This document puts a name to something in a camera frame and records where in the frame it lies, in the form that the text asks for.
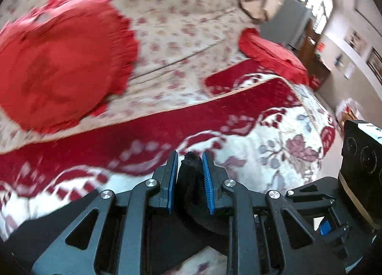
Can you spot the black pants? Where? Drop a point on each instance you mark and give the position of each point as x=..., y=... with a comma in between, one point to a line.
x=191, y=179

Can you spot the floral bedsheet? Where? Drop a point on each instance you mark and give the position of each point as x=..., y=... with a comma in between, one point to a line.
x=179, y=24

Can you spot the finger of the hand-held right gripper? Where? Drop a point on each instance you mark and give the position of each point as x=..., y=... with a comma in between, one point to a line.
x=313, y=191
x=324, y=227

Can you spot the red and white plush blanket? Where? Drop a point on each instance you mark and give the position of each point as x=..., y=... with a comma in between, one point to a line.
x=149, y=131

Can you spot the large red ruffled heart cushion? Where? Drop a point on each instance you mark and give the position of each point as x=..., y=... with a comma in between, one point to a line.
x=59, y=63

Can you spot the wooden cabinet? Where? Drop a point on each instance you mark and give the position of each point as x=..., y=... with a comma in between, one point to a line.
x=313, y=54

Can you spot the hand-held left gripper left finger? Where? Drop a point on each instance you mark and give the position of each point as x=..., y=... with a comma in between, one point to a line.
x=171, y=179

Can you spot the orange sign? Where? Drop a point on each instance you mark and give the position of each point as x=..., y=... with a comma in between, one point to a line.
x=320, y=46

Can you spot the colourful box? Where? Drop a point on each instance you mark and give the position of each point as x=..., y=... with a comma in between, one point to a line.
x=346, y=112

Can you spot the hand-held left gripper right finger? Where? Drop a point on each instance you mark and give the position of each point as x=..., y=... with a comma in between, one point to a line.
x=208, y=182

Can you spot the framed wall picture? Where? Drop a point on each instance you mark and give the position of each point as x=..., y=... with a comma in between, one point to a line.
x=375, y=63

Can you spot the grey cabinet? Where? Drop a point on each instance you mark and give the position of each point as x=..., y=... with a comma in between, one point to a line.
x=286, y=21

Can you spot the white wall paper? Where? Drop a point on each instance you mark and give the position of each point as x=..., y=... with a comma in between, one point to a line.
x=349, y=70

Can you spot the small red ruffled cushion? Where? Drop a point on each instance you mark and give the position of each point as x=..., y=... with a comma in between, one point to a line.
x=274, y=54

